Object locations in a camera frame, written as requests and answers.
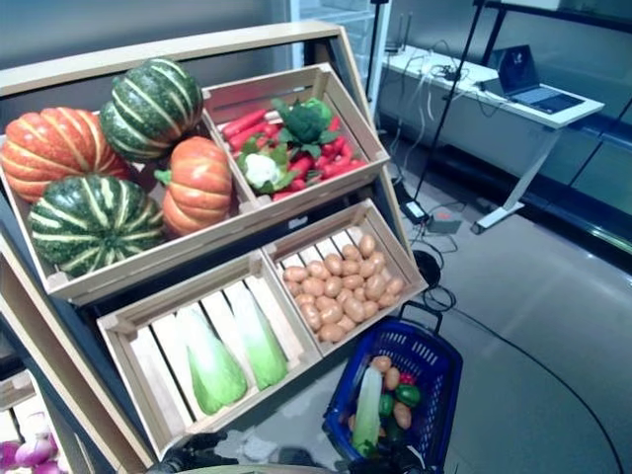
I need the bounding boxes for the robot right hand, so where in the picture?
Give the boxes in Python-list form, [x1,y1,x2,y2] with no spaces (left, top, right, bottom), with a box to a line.
[348,442,431,474]

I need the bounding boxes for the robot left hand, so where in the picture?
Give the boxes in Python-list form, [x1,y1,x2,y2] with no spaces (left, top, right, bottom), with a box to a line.
[156,432,238,474]

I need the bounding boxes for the blue plastic shopping basket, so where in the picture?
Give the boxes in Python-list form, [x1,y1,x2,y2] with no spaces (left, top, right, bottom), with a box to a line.
[322,300,464,463]

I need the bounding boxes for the napa cabbage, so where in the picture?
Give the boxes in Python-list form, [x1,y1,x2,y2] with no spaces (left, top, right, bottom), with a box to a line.
[351,365,384,458]
[224,280,289,391]
[175,303,249,416]

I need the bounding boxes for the green bell pepper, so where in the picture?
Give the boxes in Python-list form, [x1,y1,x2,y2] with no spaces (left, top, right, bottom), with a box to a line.
[394,383,422,409]

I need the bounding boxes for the wooden crate with cabbages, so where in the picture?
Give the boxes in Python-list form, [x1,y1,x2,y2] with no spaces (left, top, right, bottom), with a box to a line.
[97,251,325,460]

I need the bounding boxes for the black round floor object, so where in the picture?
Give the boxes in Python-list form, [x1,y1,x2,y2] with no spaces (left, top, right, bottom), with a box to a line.
[412,249,442,290]

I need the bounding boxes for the wooden crate with pumpkins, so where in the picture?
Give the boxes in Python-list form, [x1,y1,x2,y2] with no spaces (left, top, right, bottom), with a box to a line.
[0,111,259,306]

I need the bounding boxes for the wooden crate with potatoes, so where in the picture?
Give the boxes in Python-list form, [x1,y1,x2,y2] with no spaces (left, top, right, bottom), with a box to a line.
[261,199,430,357]

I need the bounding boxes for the grey box with orange label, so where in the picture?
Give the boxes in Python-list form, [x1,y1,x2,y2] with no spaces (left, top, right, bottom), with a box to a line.
[425,210,463,236]

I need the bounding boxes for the green striped pumpkin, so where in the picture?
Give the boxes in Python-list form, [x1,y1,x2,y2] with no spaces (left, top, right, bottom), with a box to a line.
[28,175,165,278]
[99,57,204,164]

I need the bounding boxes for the black power adapter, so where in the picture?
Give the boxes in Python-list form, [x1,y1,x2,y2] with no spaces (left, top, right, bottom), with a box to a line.
[402,199,430,223]

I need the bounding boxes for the small orange pumpkin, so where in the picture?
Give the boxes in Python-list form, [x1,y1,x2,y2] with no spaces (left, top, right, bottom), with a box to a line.
[155,136,234,237]

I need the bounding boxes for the wooden crate with carrots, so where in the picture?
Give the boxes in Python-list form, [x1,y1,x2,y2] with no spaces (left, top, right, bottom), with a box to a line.
[201,62,391,209]

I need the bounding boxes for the white cauliflower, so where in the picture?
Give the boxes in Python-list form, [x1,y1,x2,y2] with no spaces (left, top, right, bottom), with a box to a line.
[235,136,297,195]

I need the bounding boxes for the large orange pumpkin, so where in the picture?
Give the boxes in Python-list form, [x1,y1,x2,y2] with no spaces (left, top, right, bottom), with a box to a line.
[0,107,132,203]

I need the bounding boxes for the green broccoli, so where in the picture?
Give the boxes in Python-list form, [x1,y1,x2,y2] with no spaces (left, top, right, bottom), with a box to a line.
[271,97,342,159]

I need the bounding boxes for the white desk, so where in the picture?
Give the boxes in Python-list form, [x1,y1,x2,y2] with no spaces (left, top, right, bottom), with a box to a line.
[379,48,606,236]

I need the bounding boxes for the black tripod stand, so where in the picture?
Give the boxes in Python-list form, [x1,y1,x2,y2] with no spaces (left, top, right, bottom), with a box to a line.
[412,0,488,203]

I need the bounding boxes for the dark display counter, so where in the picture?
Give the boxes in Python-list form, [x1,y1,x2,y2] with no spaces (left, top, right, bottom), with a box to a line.
[486,0,632,273]

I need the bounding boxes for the wooden vegetable display stand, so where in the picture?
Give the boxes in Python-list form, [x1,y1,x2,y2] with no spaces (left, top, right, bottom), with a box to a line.
[0,22,431,474]

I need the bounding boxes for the black router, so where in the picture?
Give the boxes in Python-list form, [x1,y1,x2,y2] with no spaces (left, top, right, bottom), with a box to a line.
[384,13,414,55]

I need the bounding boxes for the open grey laptop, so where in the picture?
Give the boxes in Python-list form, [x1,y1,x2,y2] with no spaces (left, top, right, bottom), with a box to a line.
[481,43,587,115]

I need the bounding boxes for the black pole stand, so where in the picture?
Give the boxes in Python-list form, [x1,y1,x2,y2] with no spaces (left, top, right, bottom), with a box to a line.
[364,0,391,100]

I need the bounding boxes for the black floor cable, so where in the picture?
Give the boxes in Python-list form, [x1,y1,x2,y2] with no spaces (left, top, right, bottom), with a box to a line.
[424,285,626,474]

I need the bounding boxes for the white cables on desk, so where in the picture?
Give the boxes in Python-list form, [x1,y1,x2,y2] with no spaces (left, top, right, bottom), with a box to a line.
[402,46,438,122]

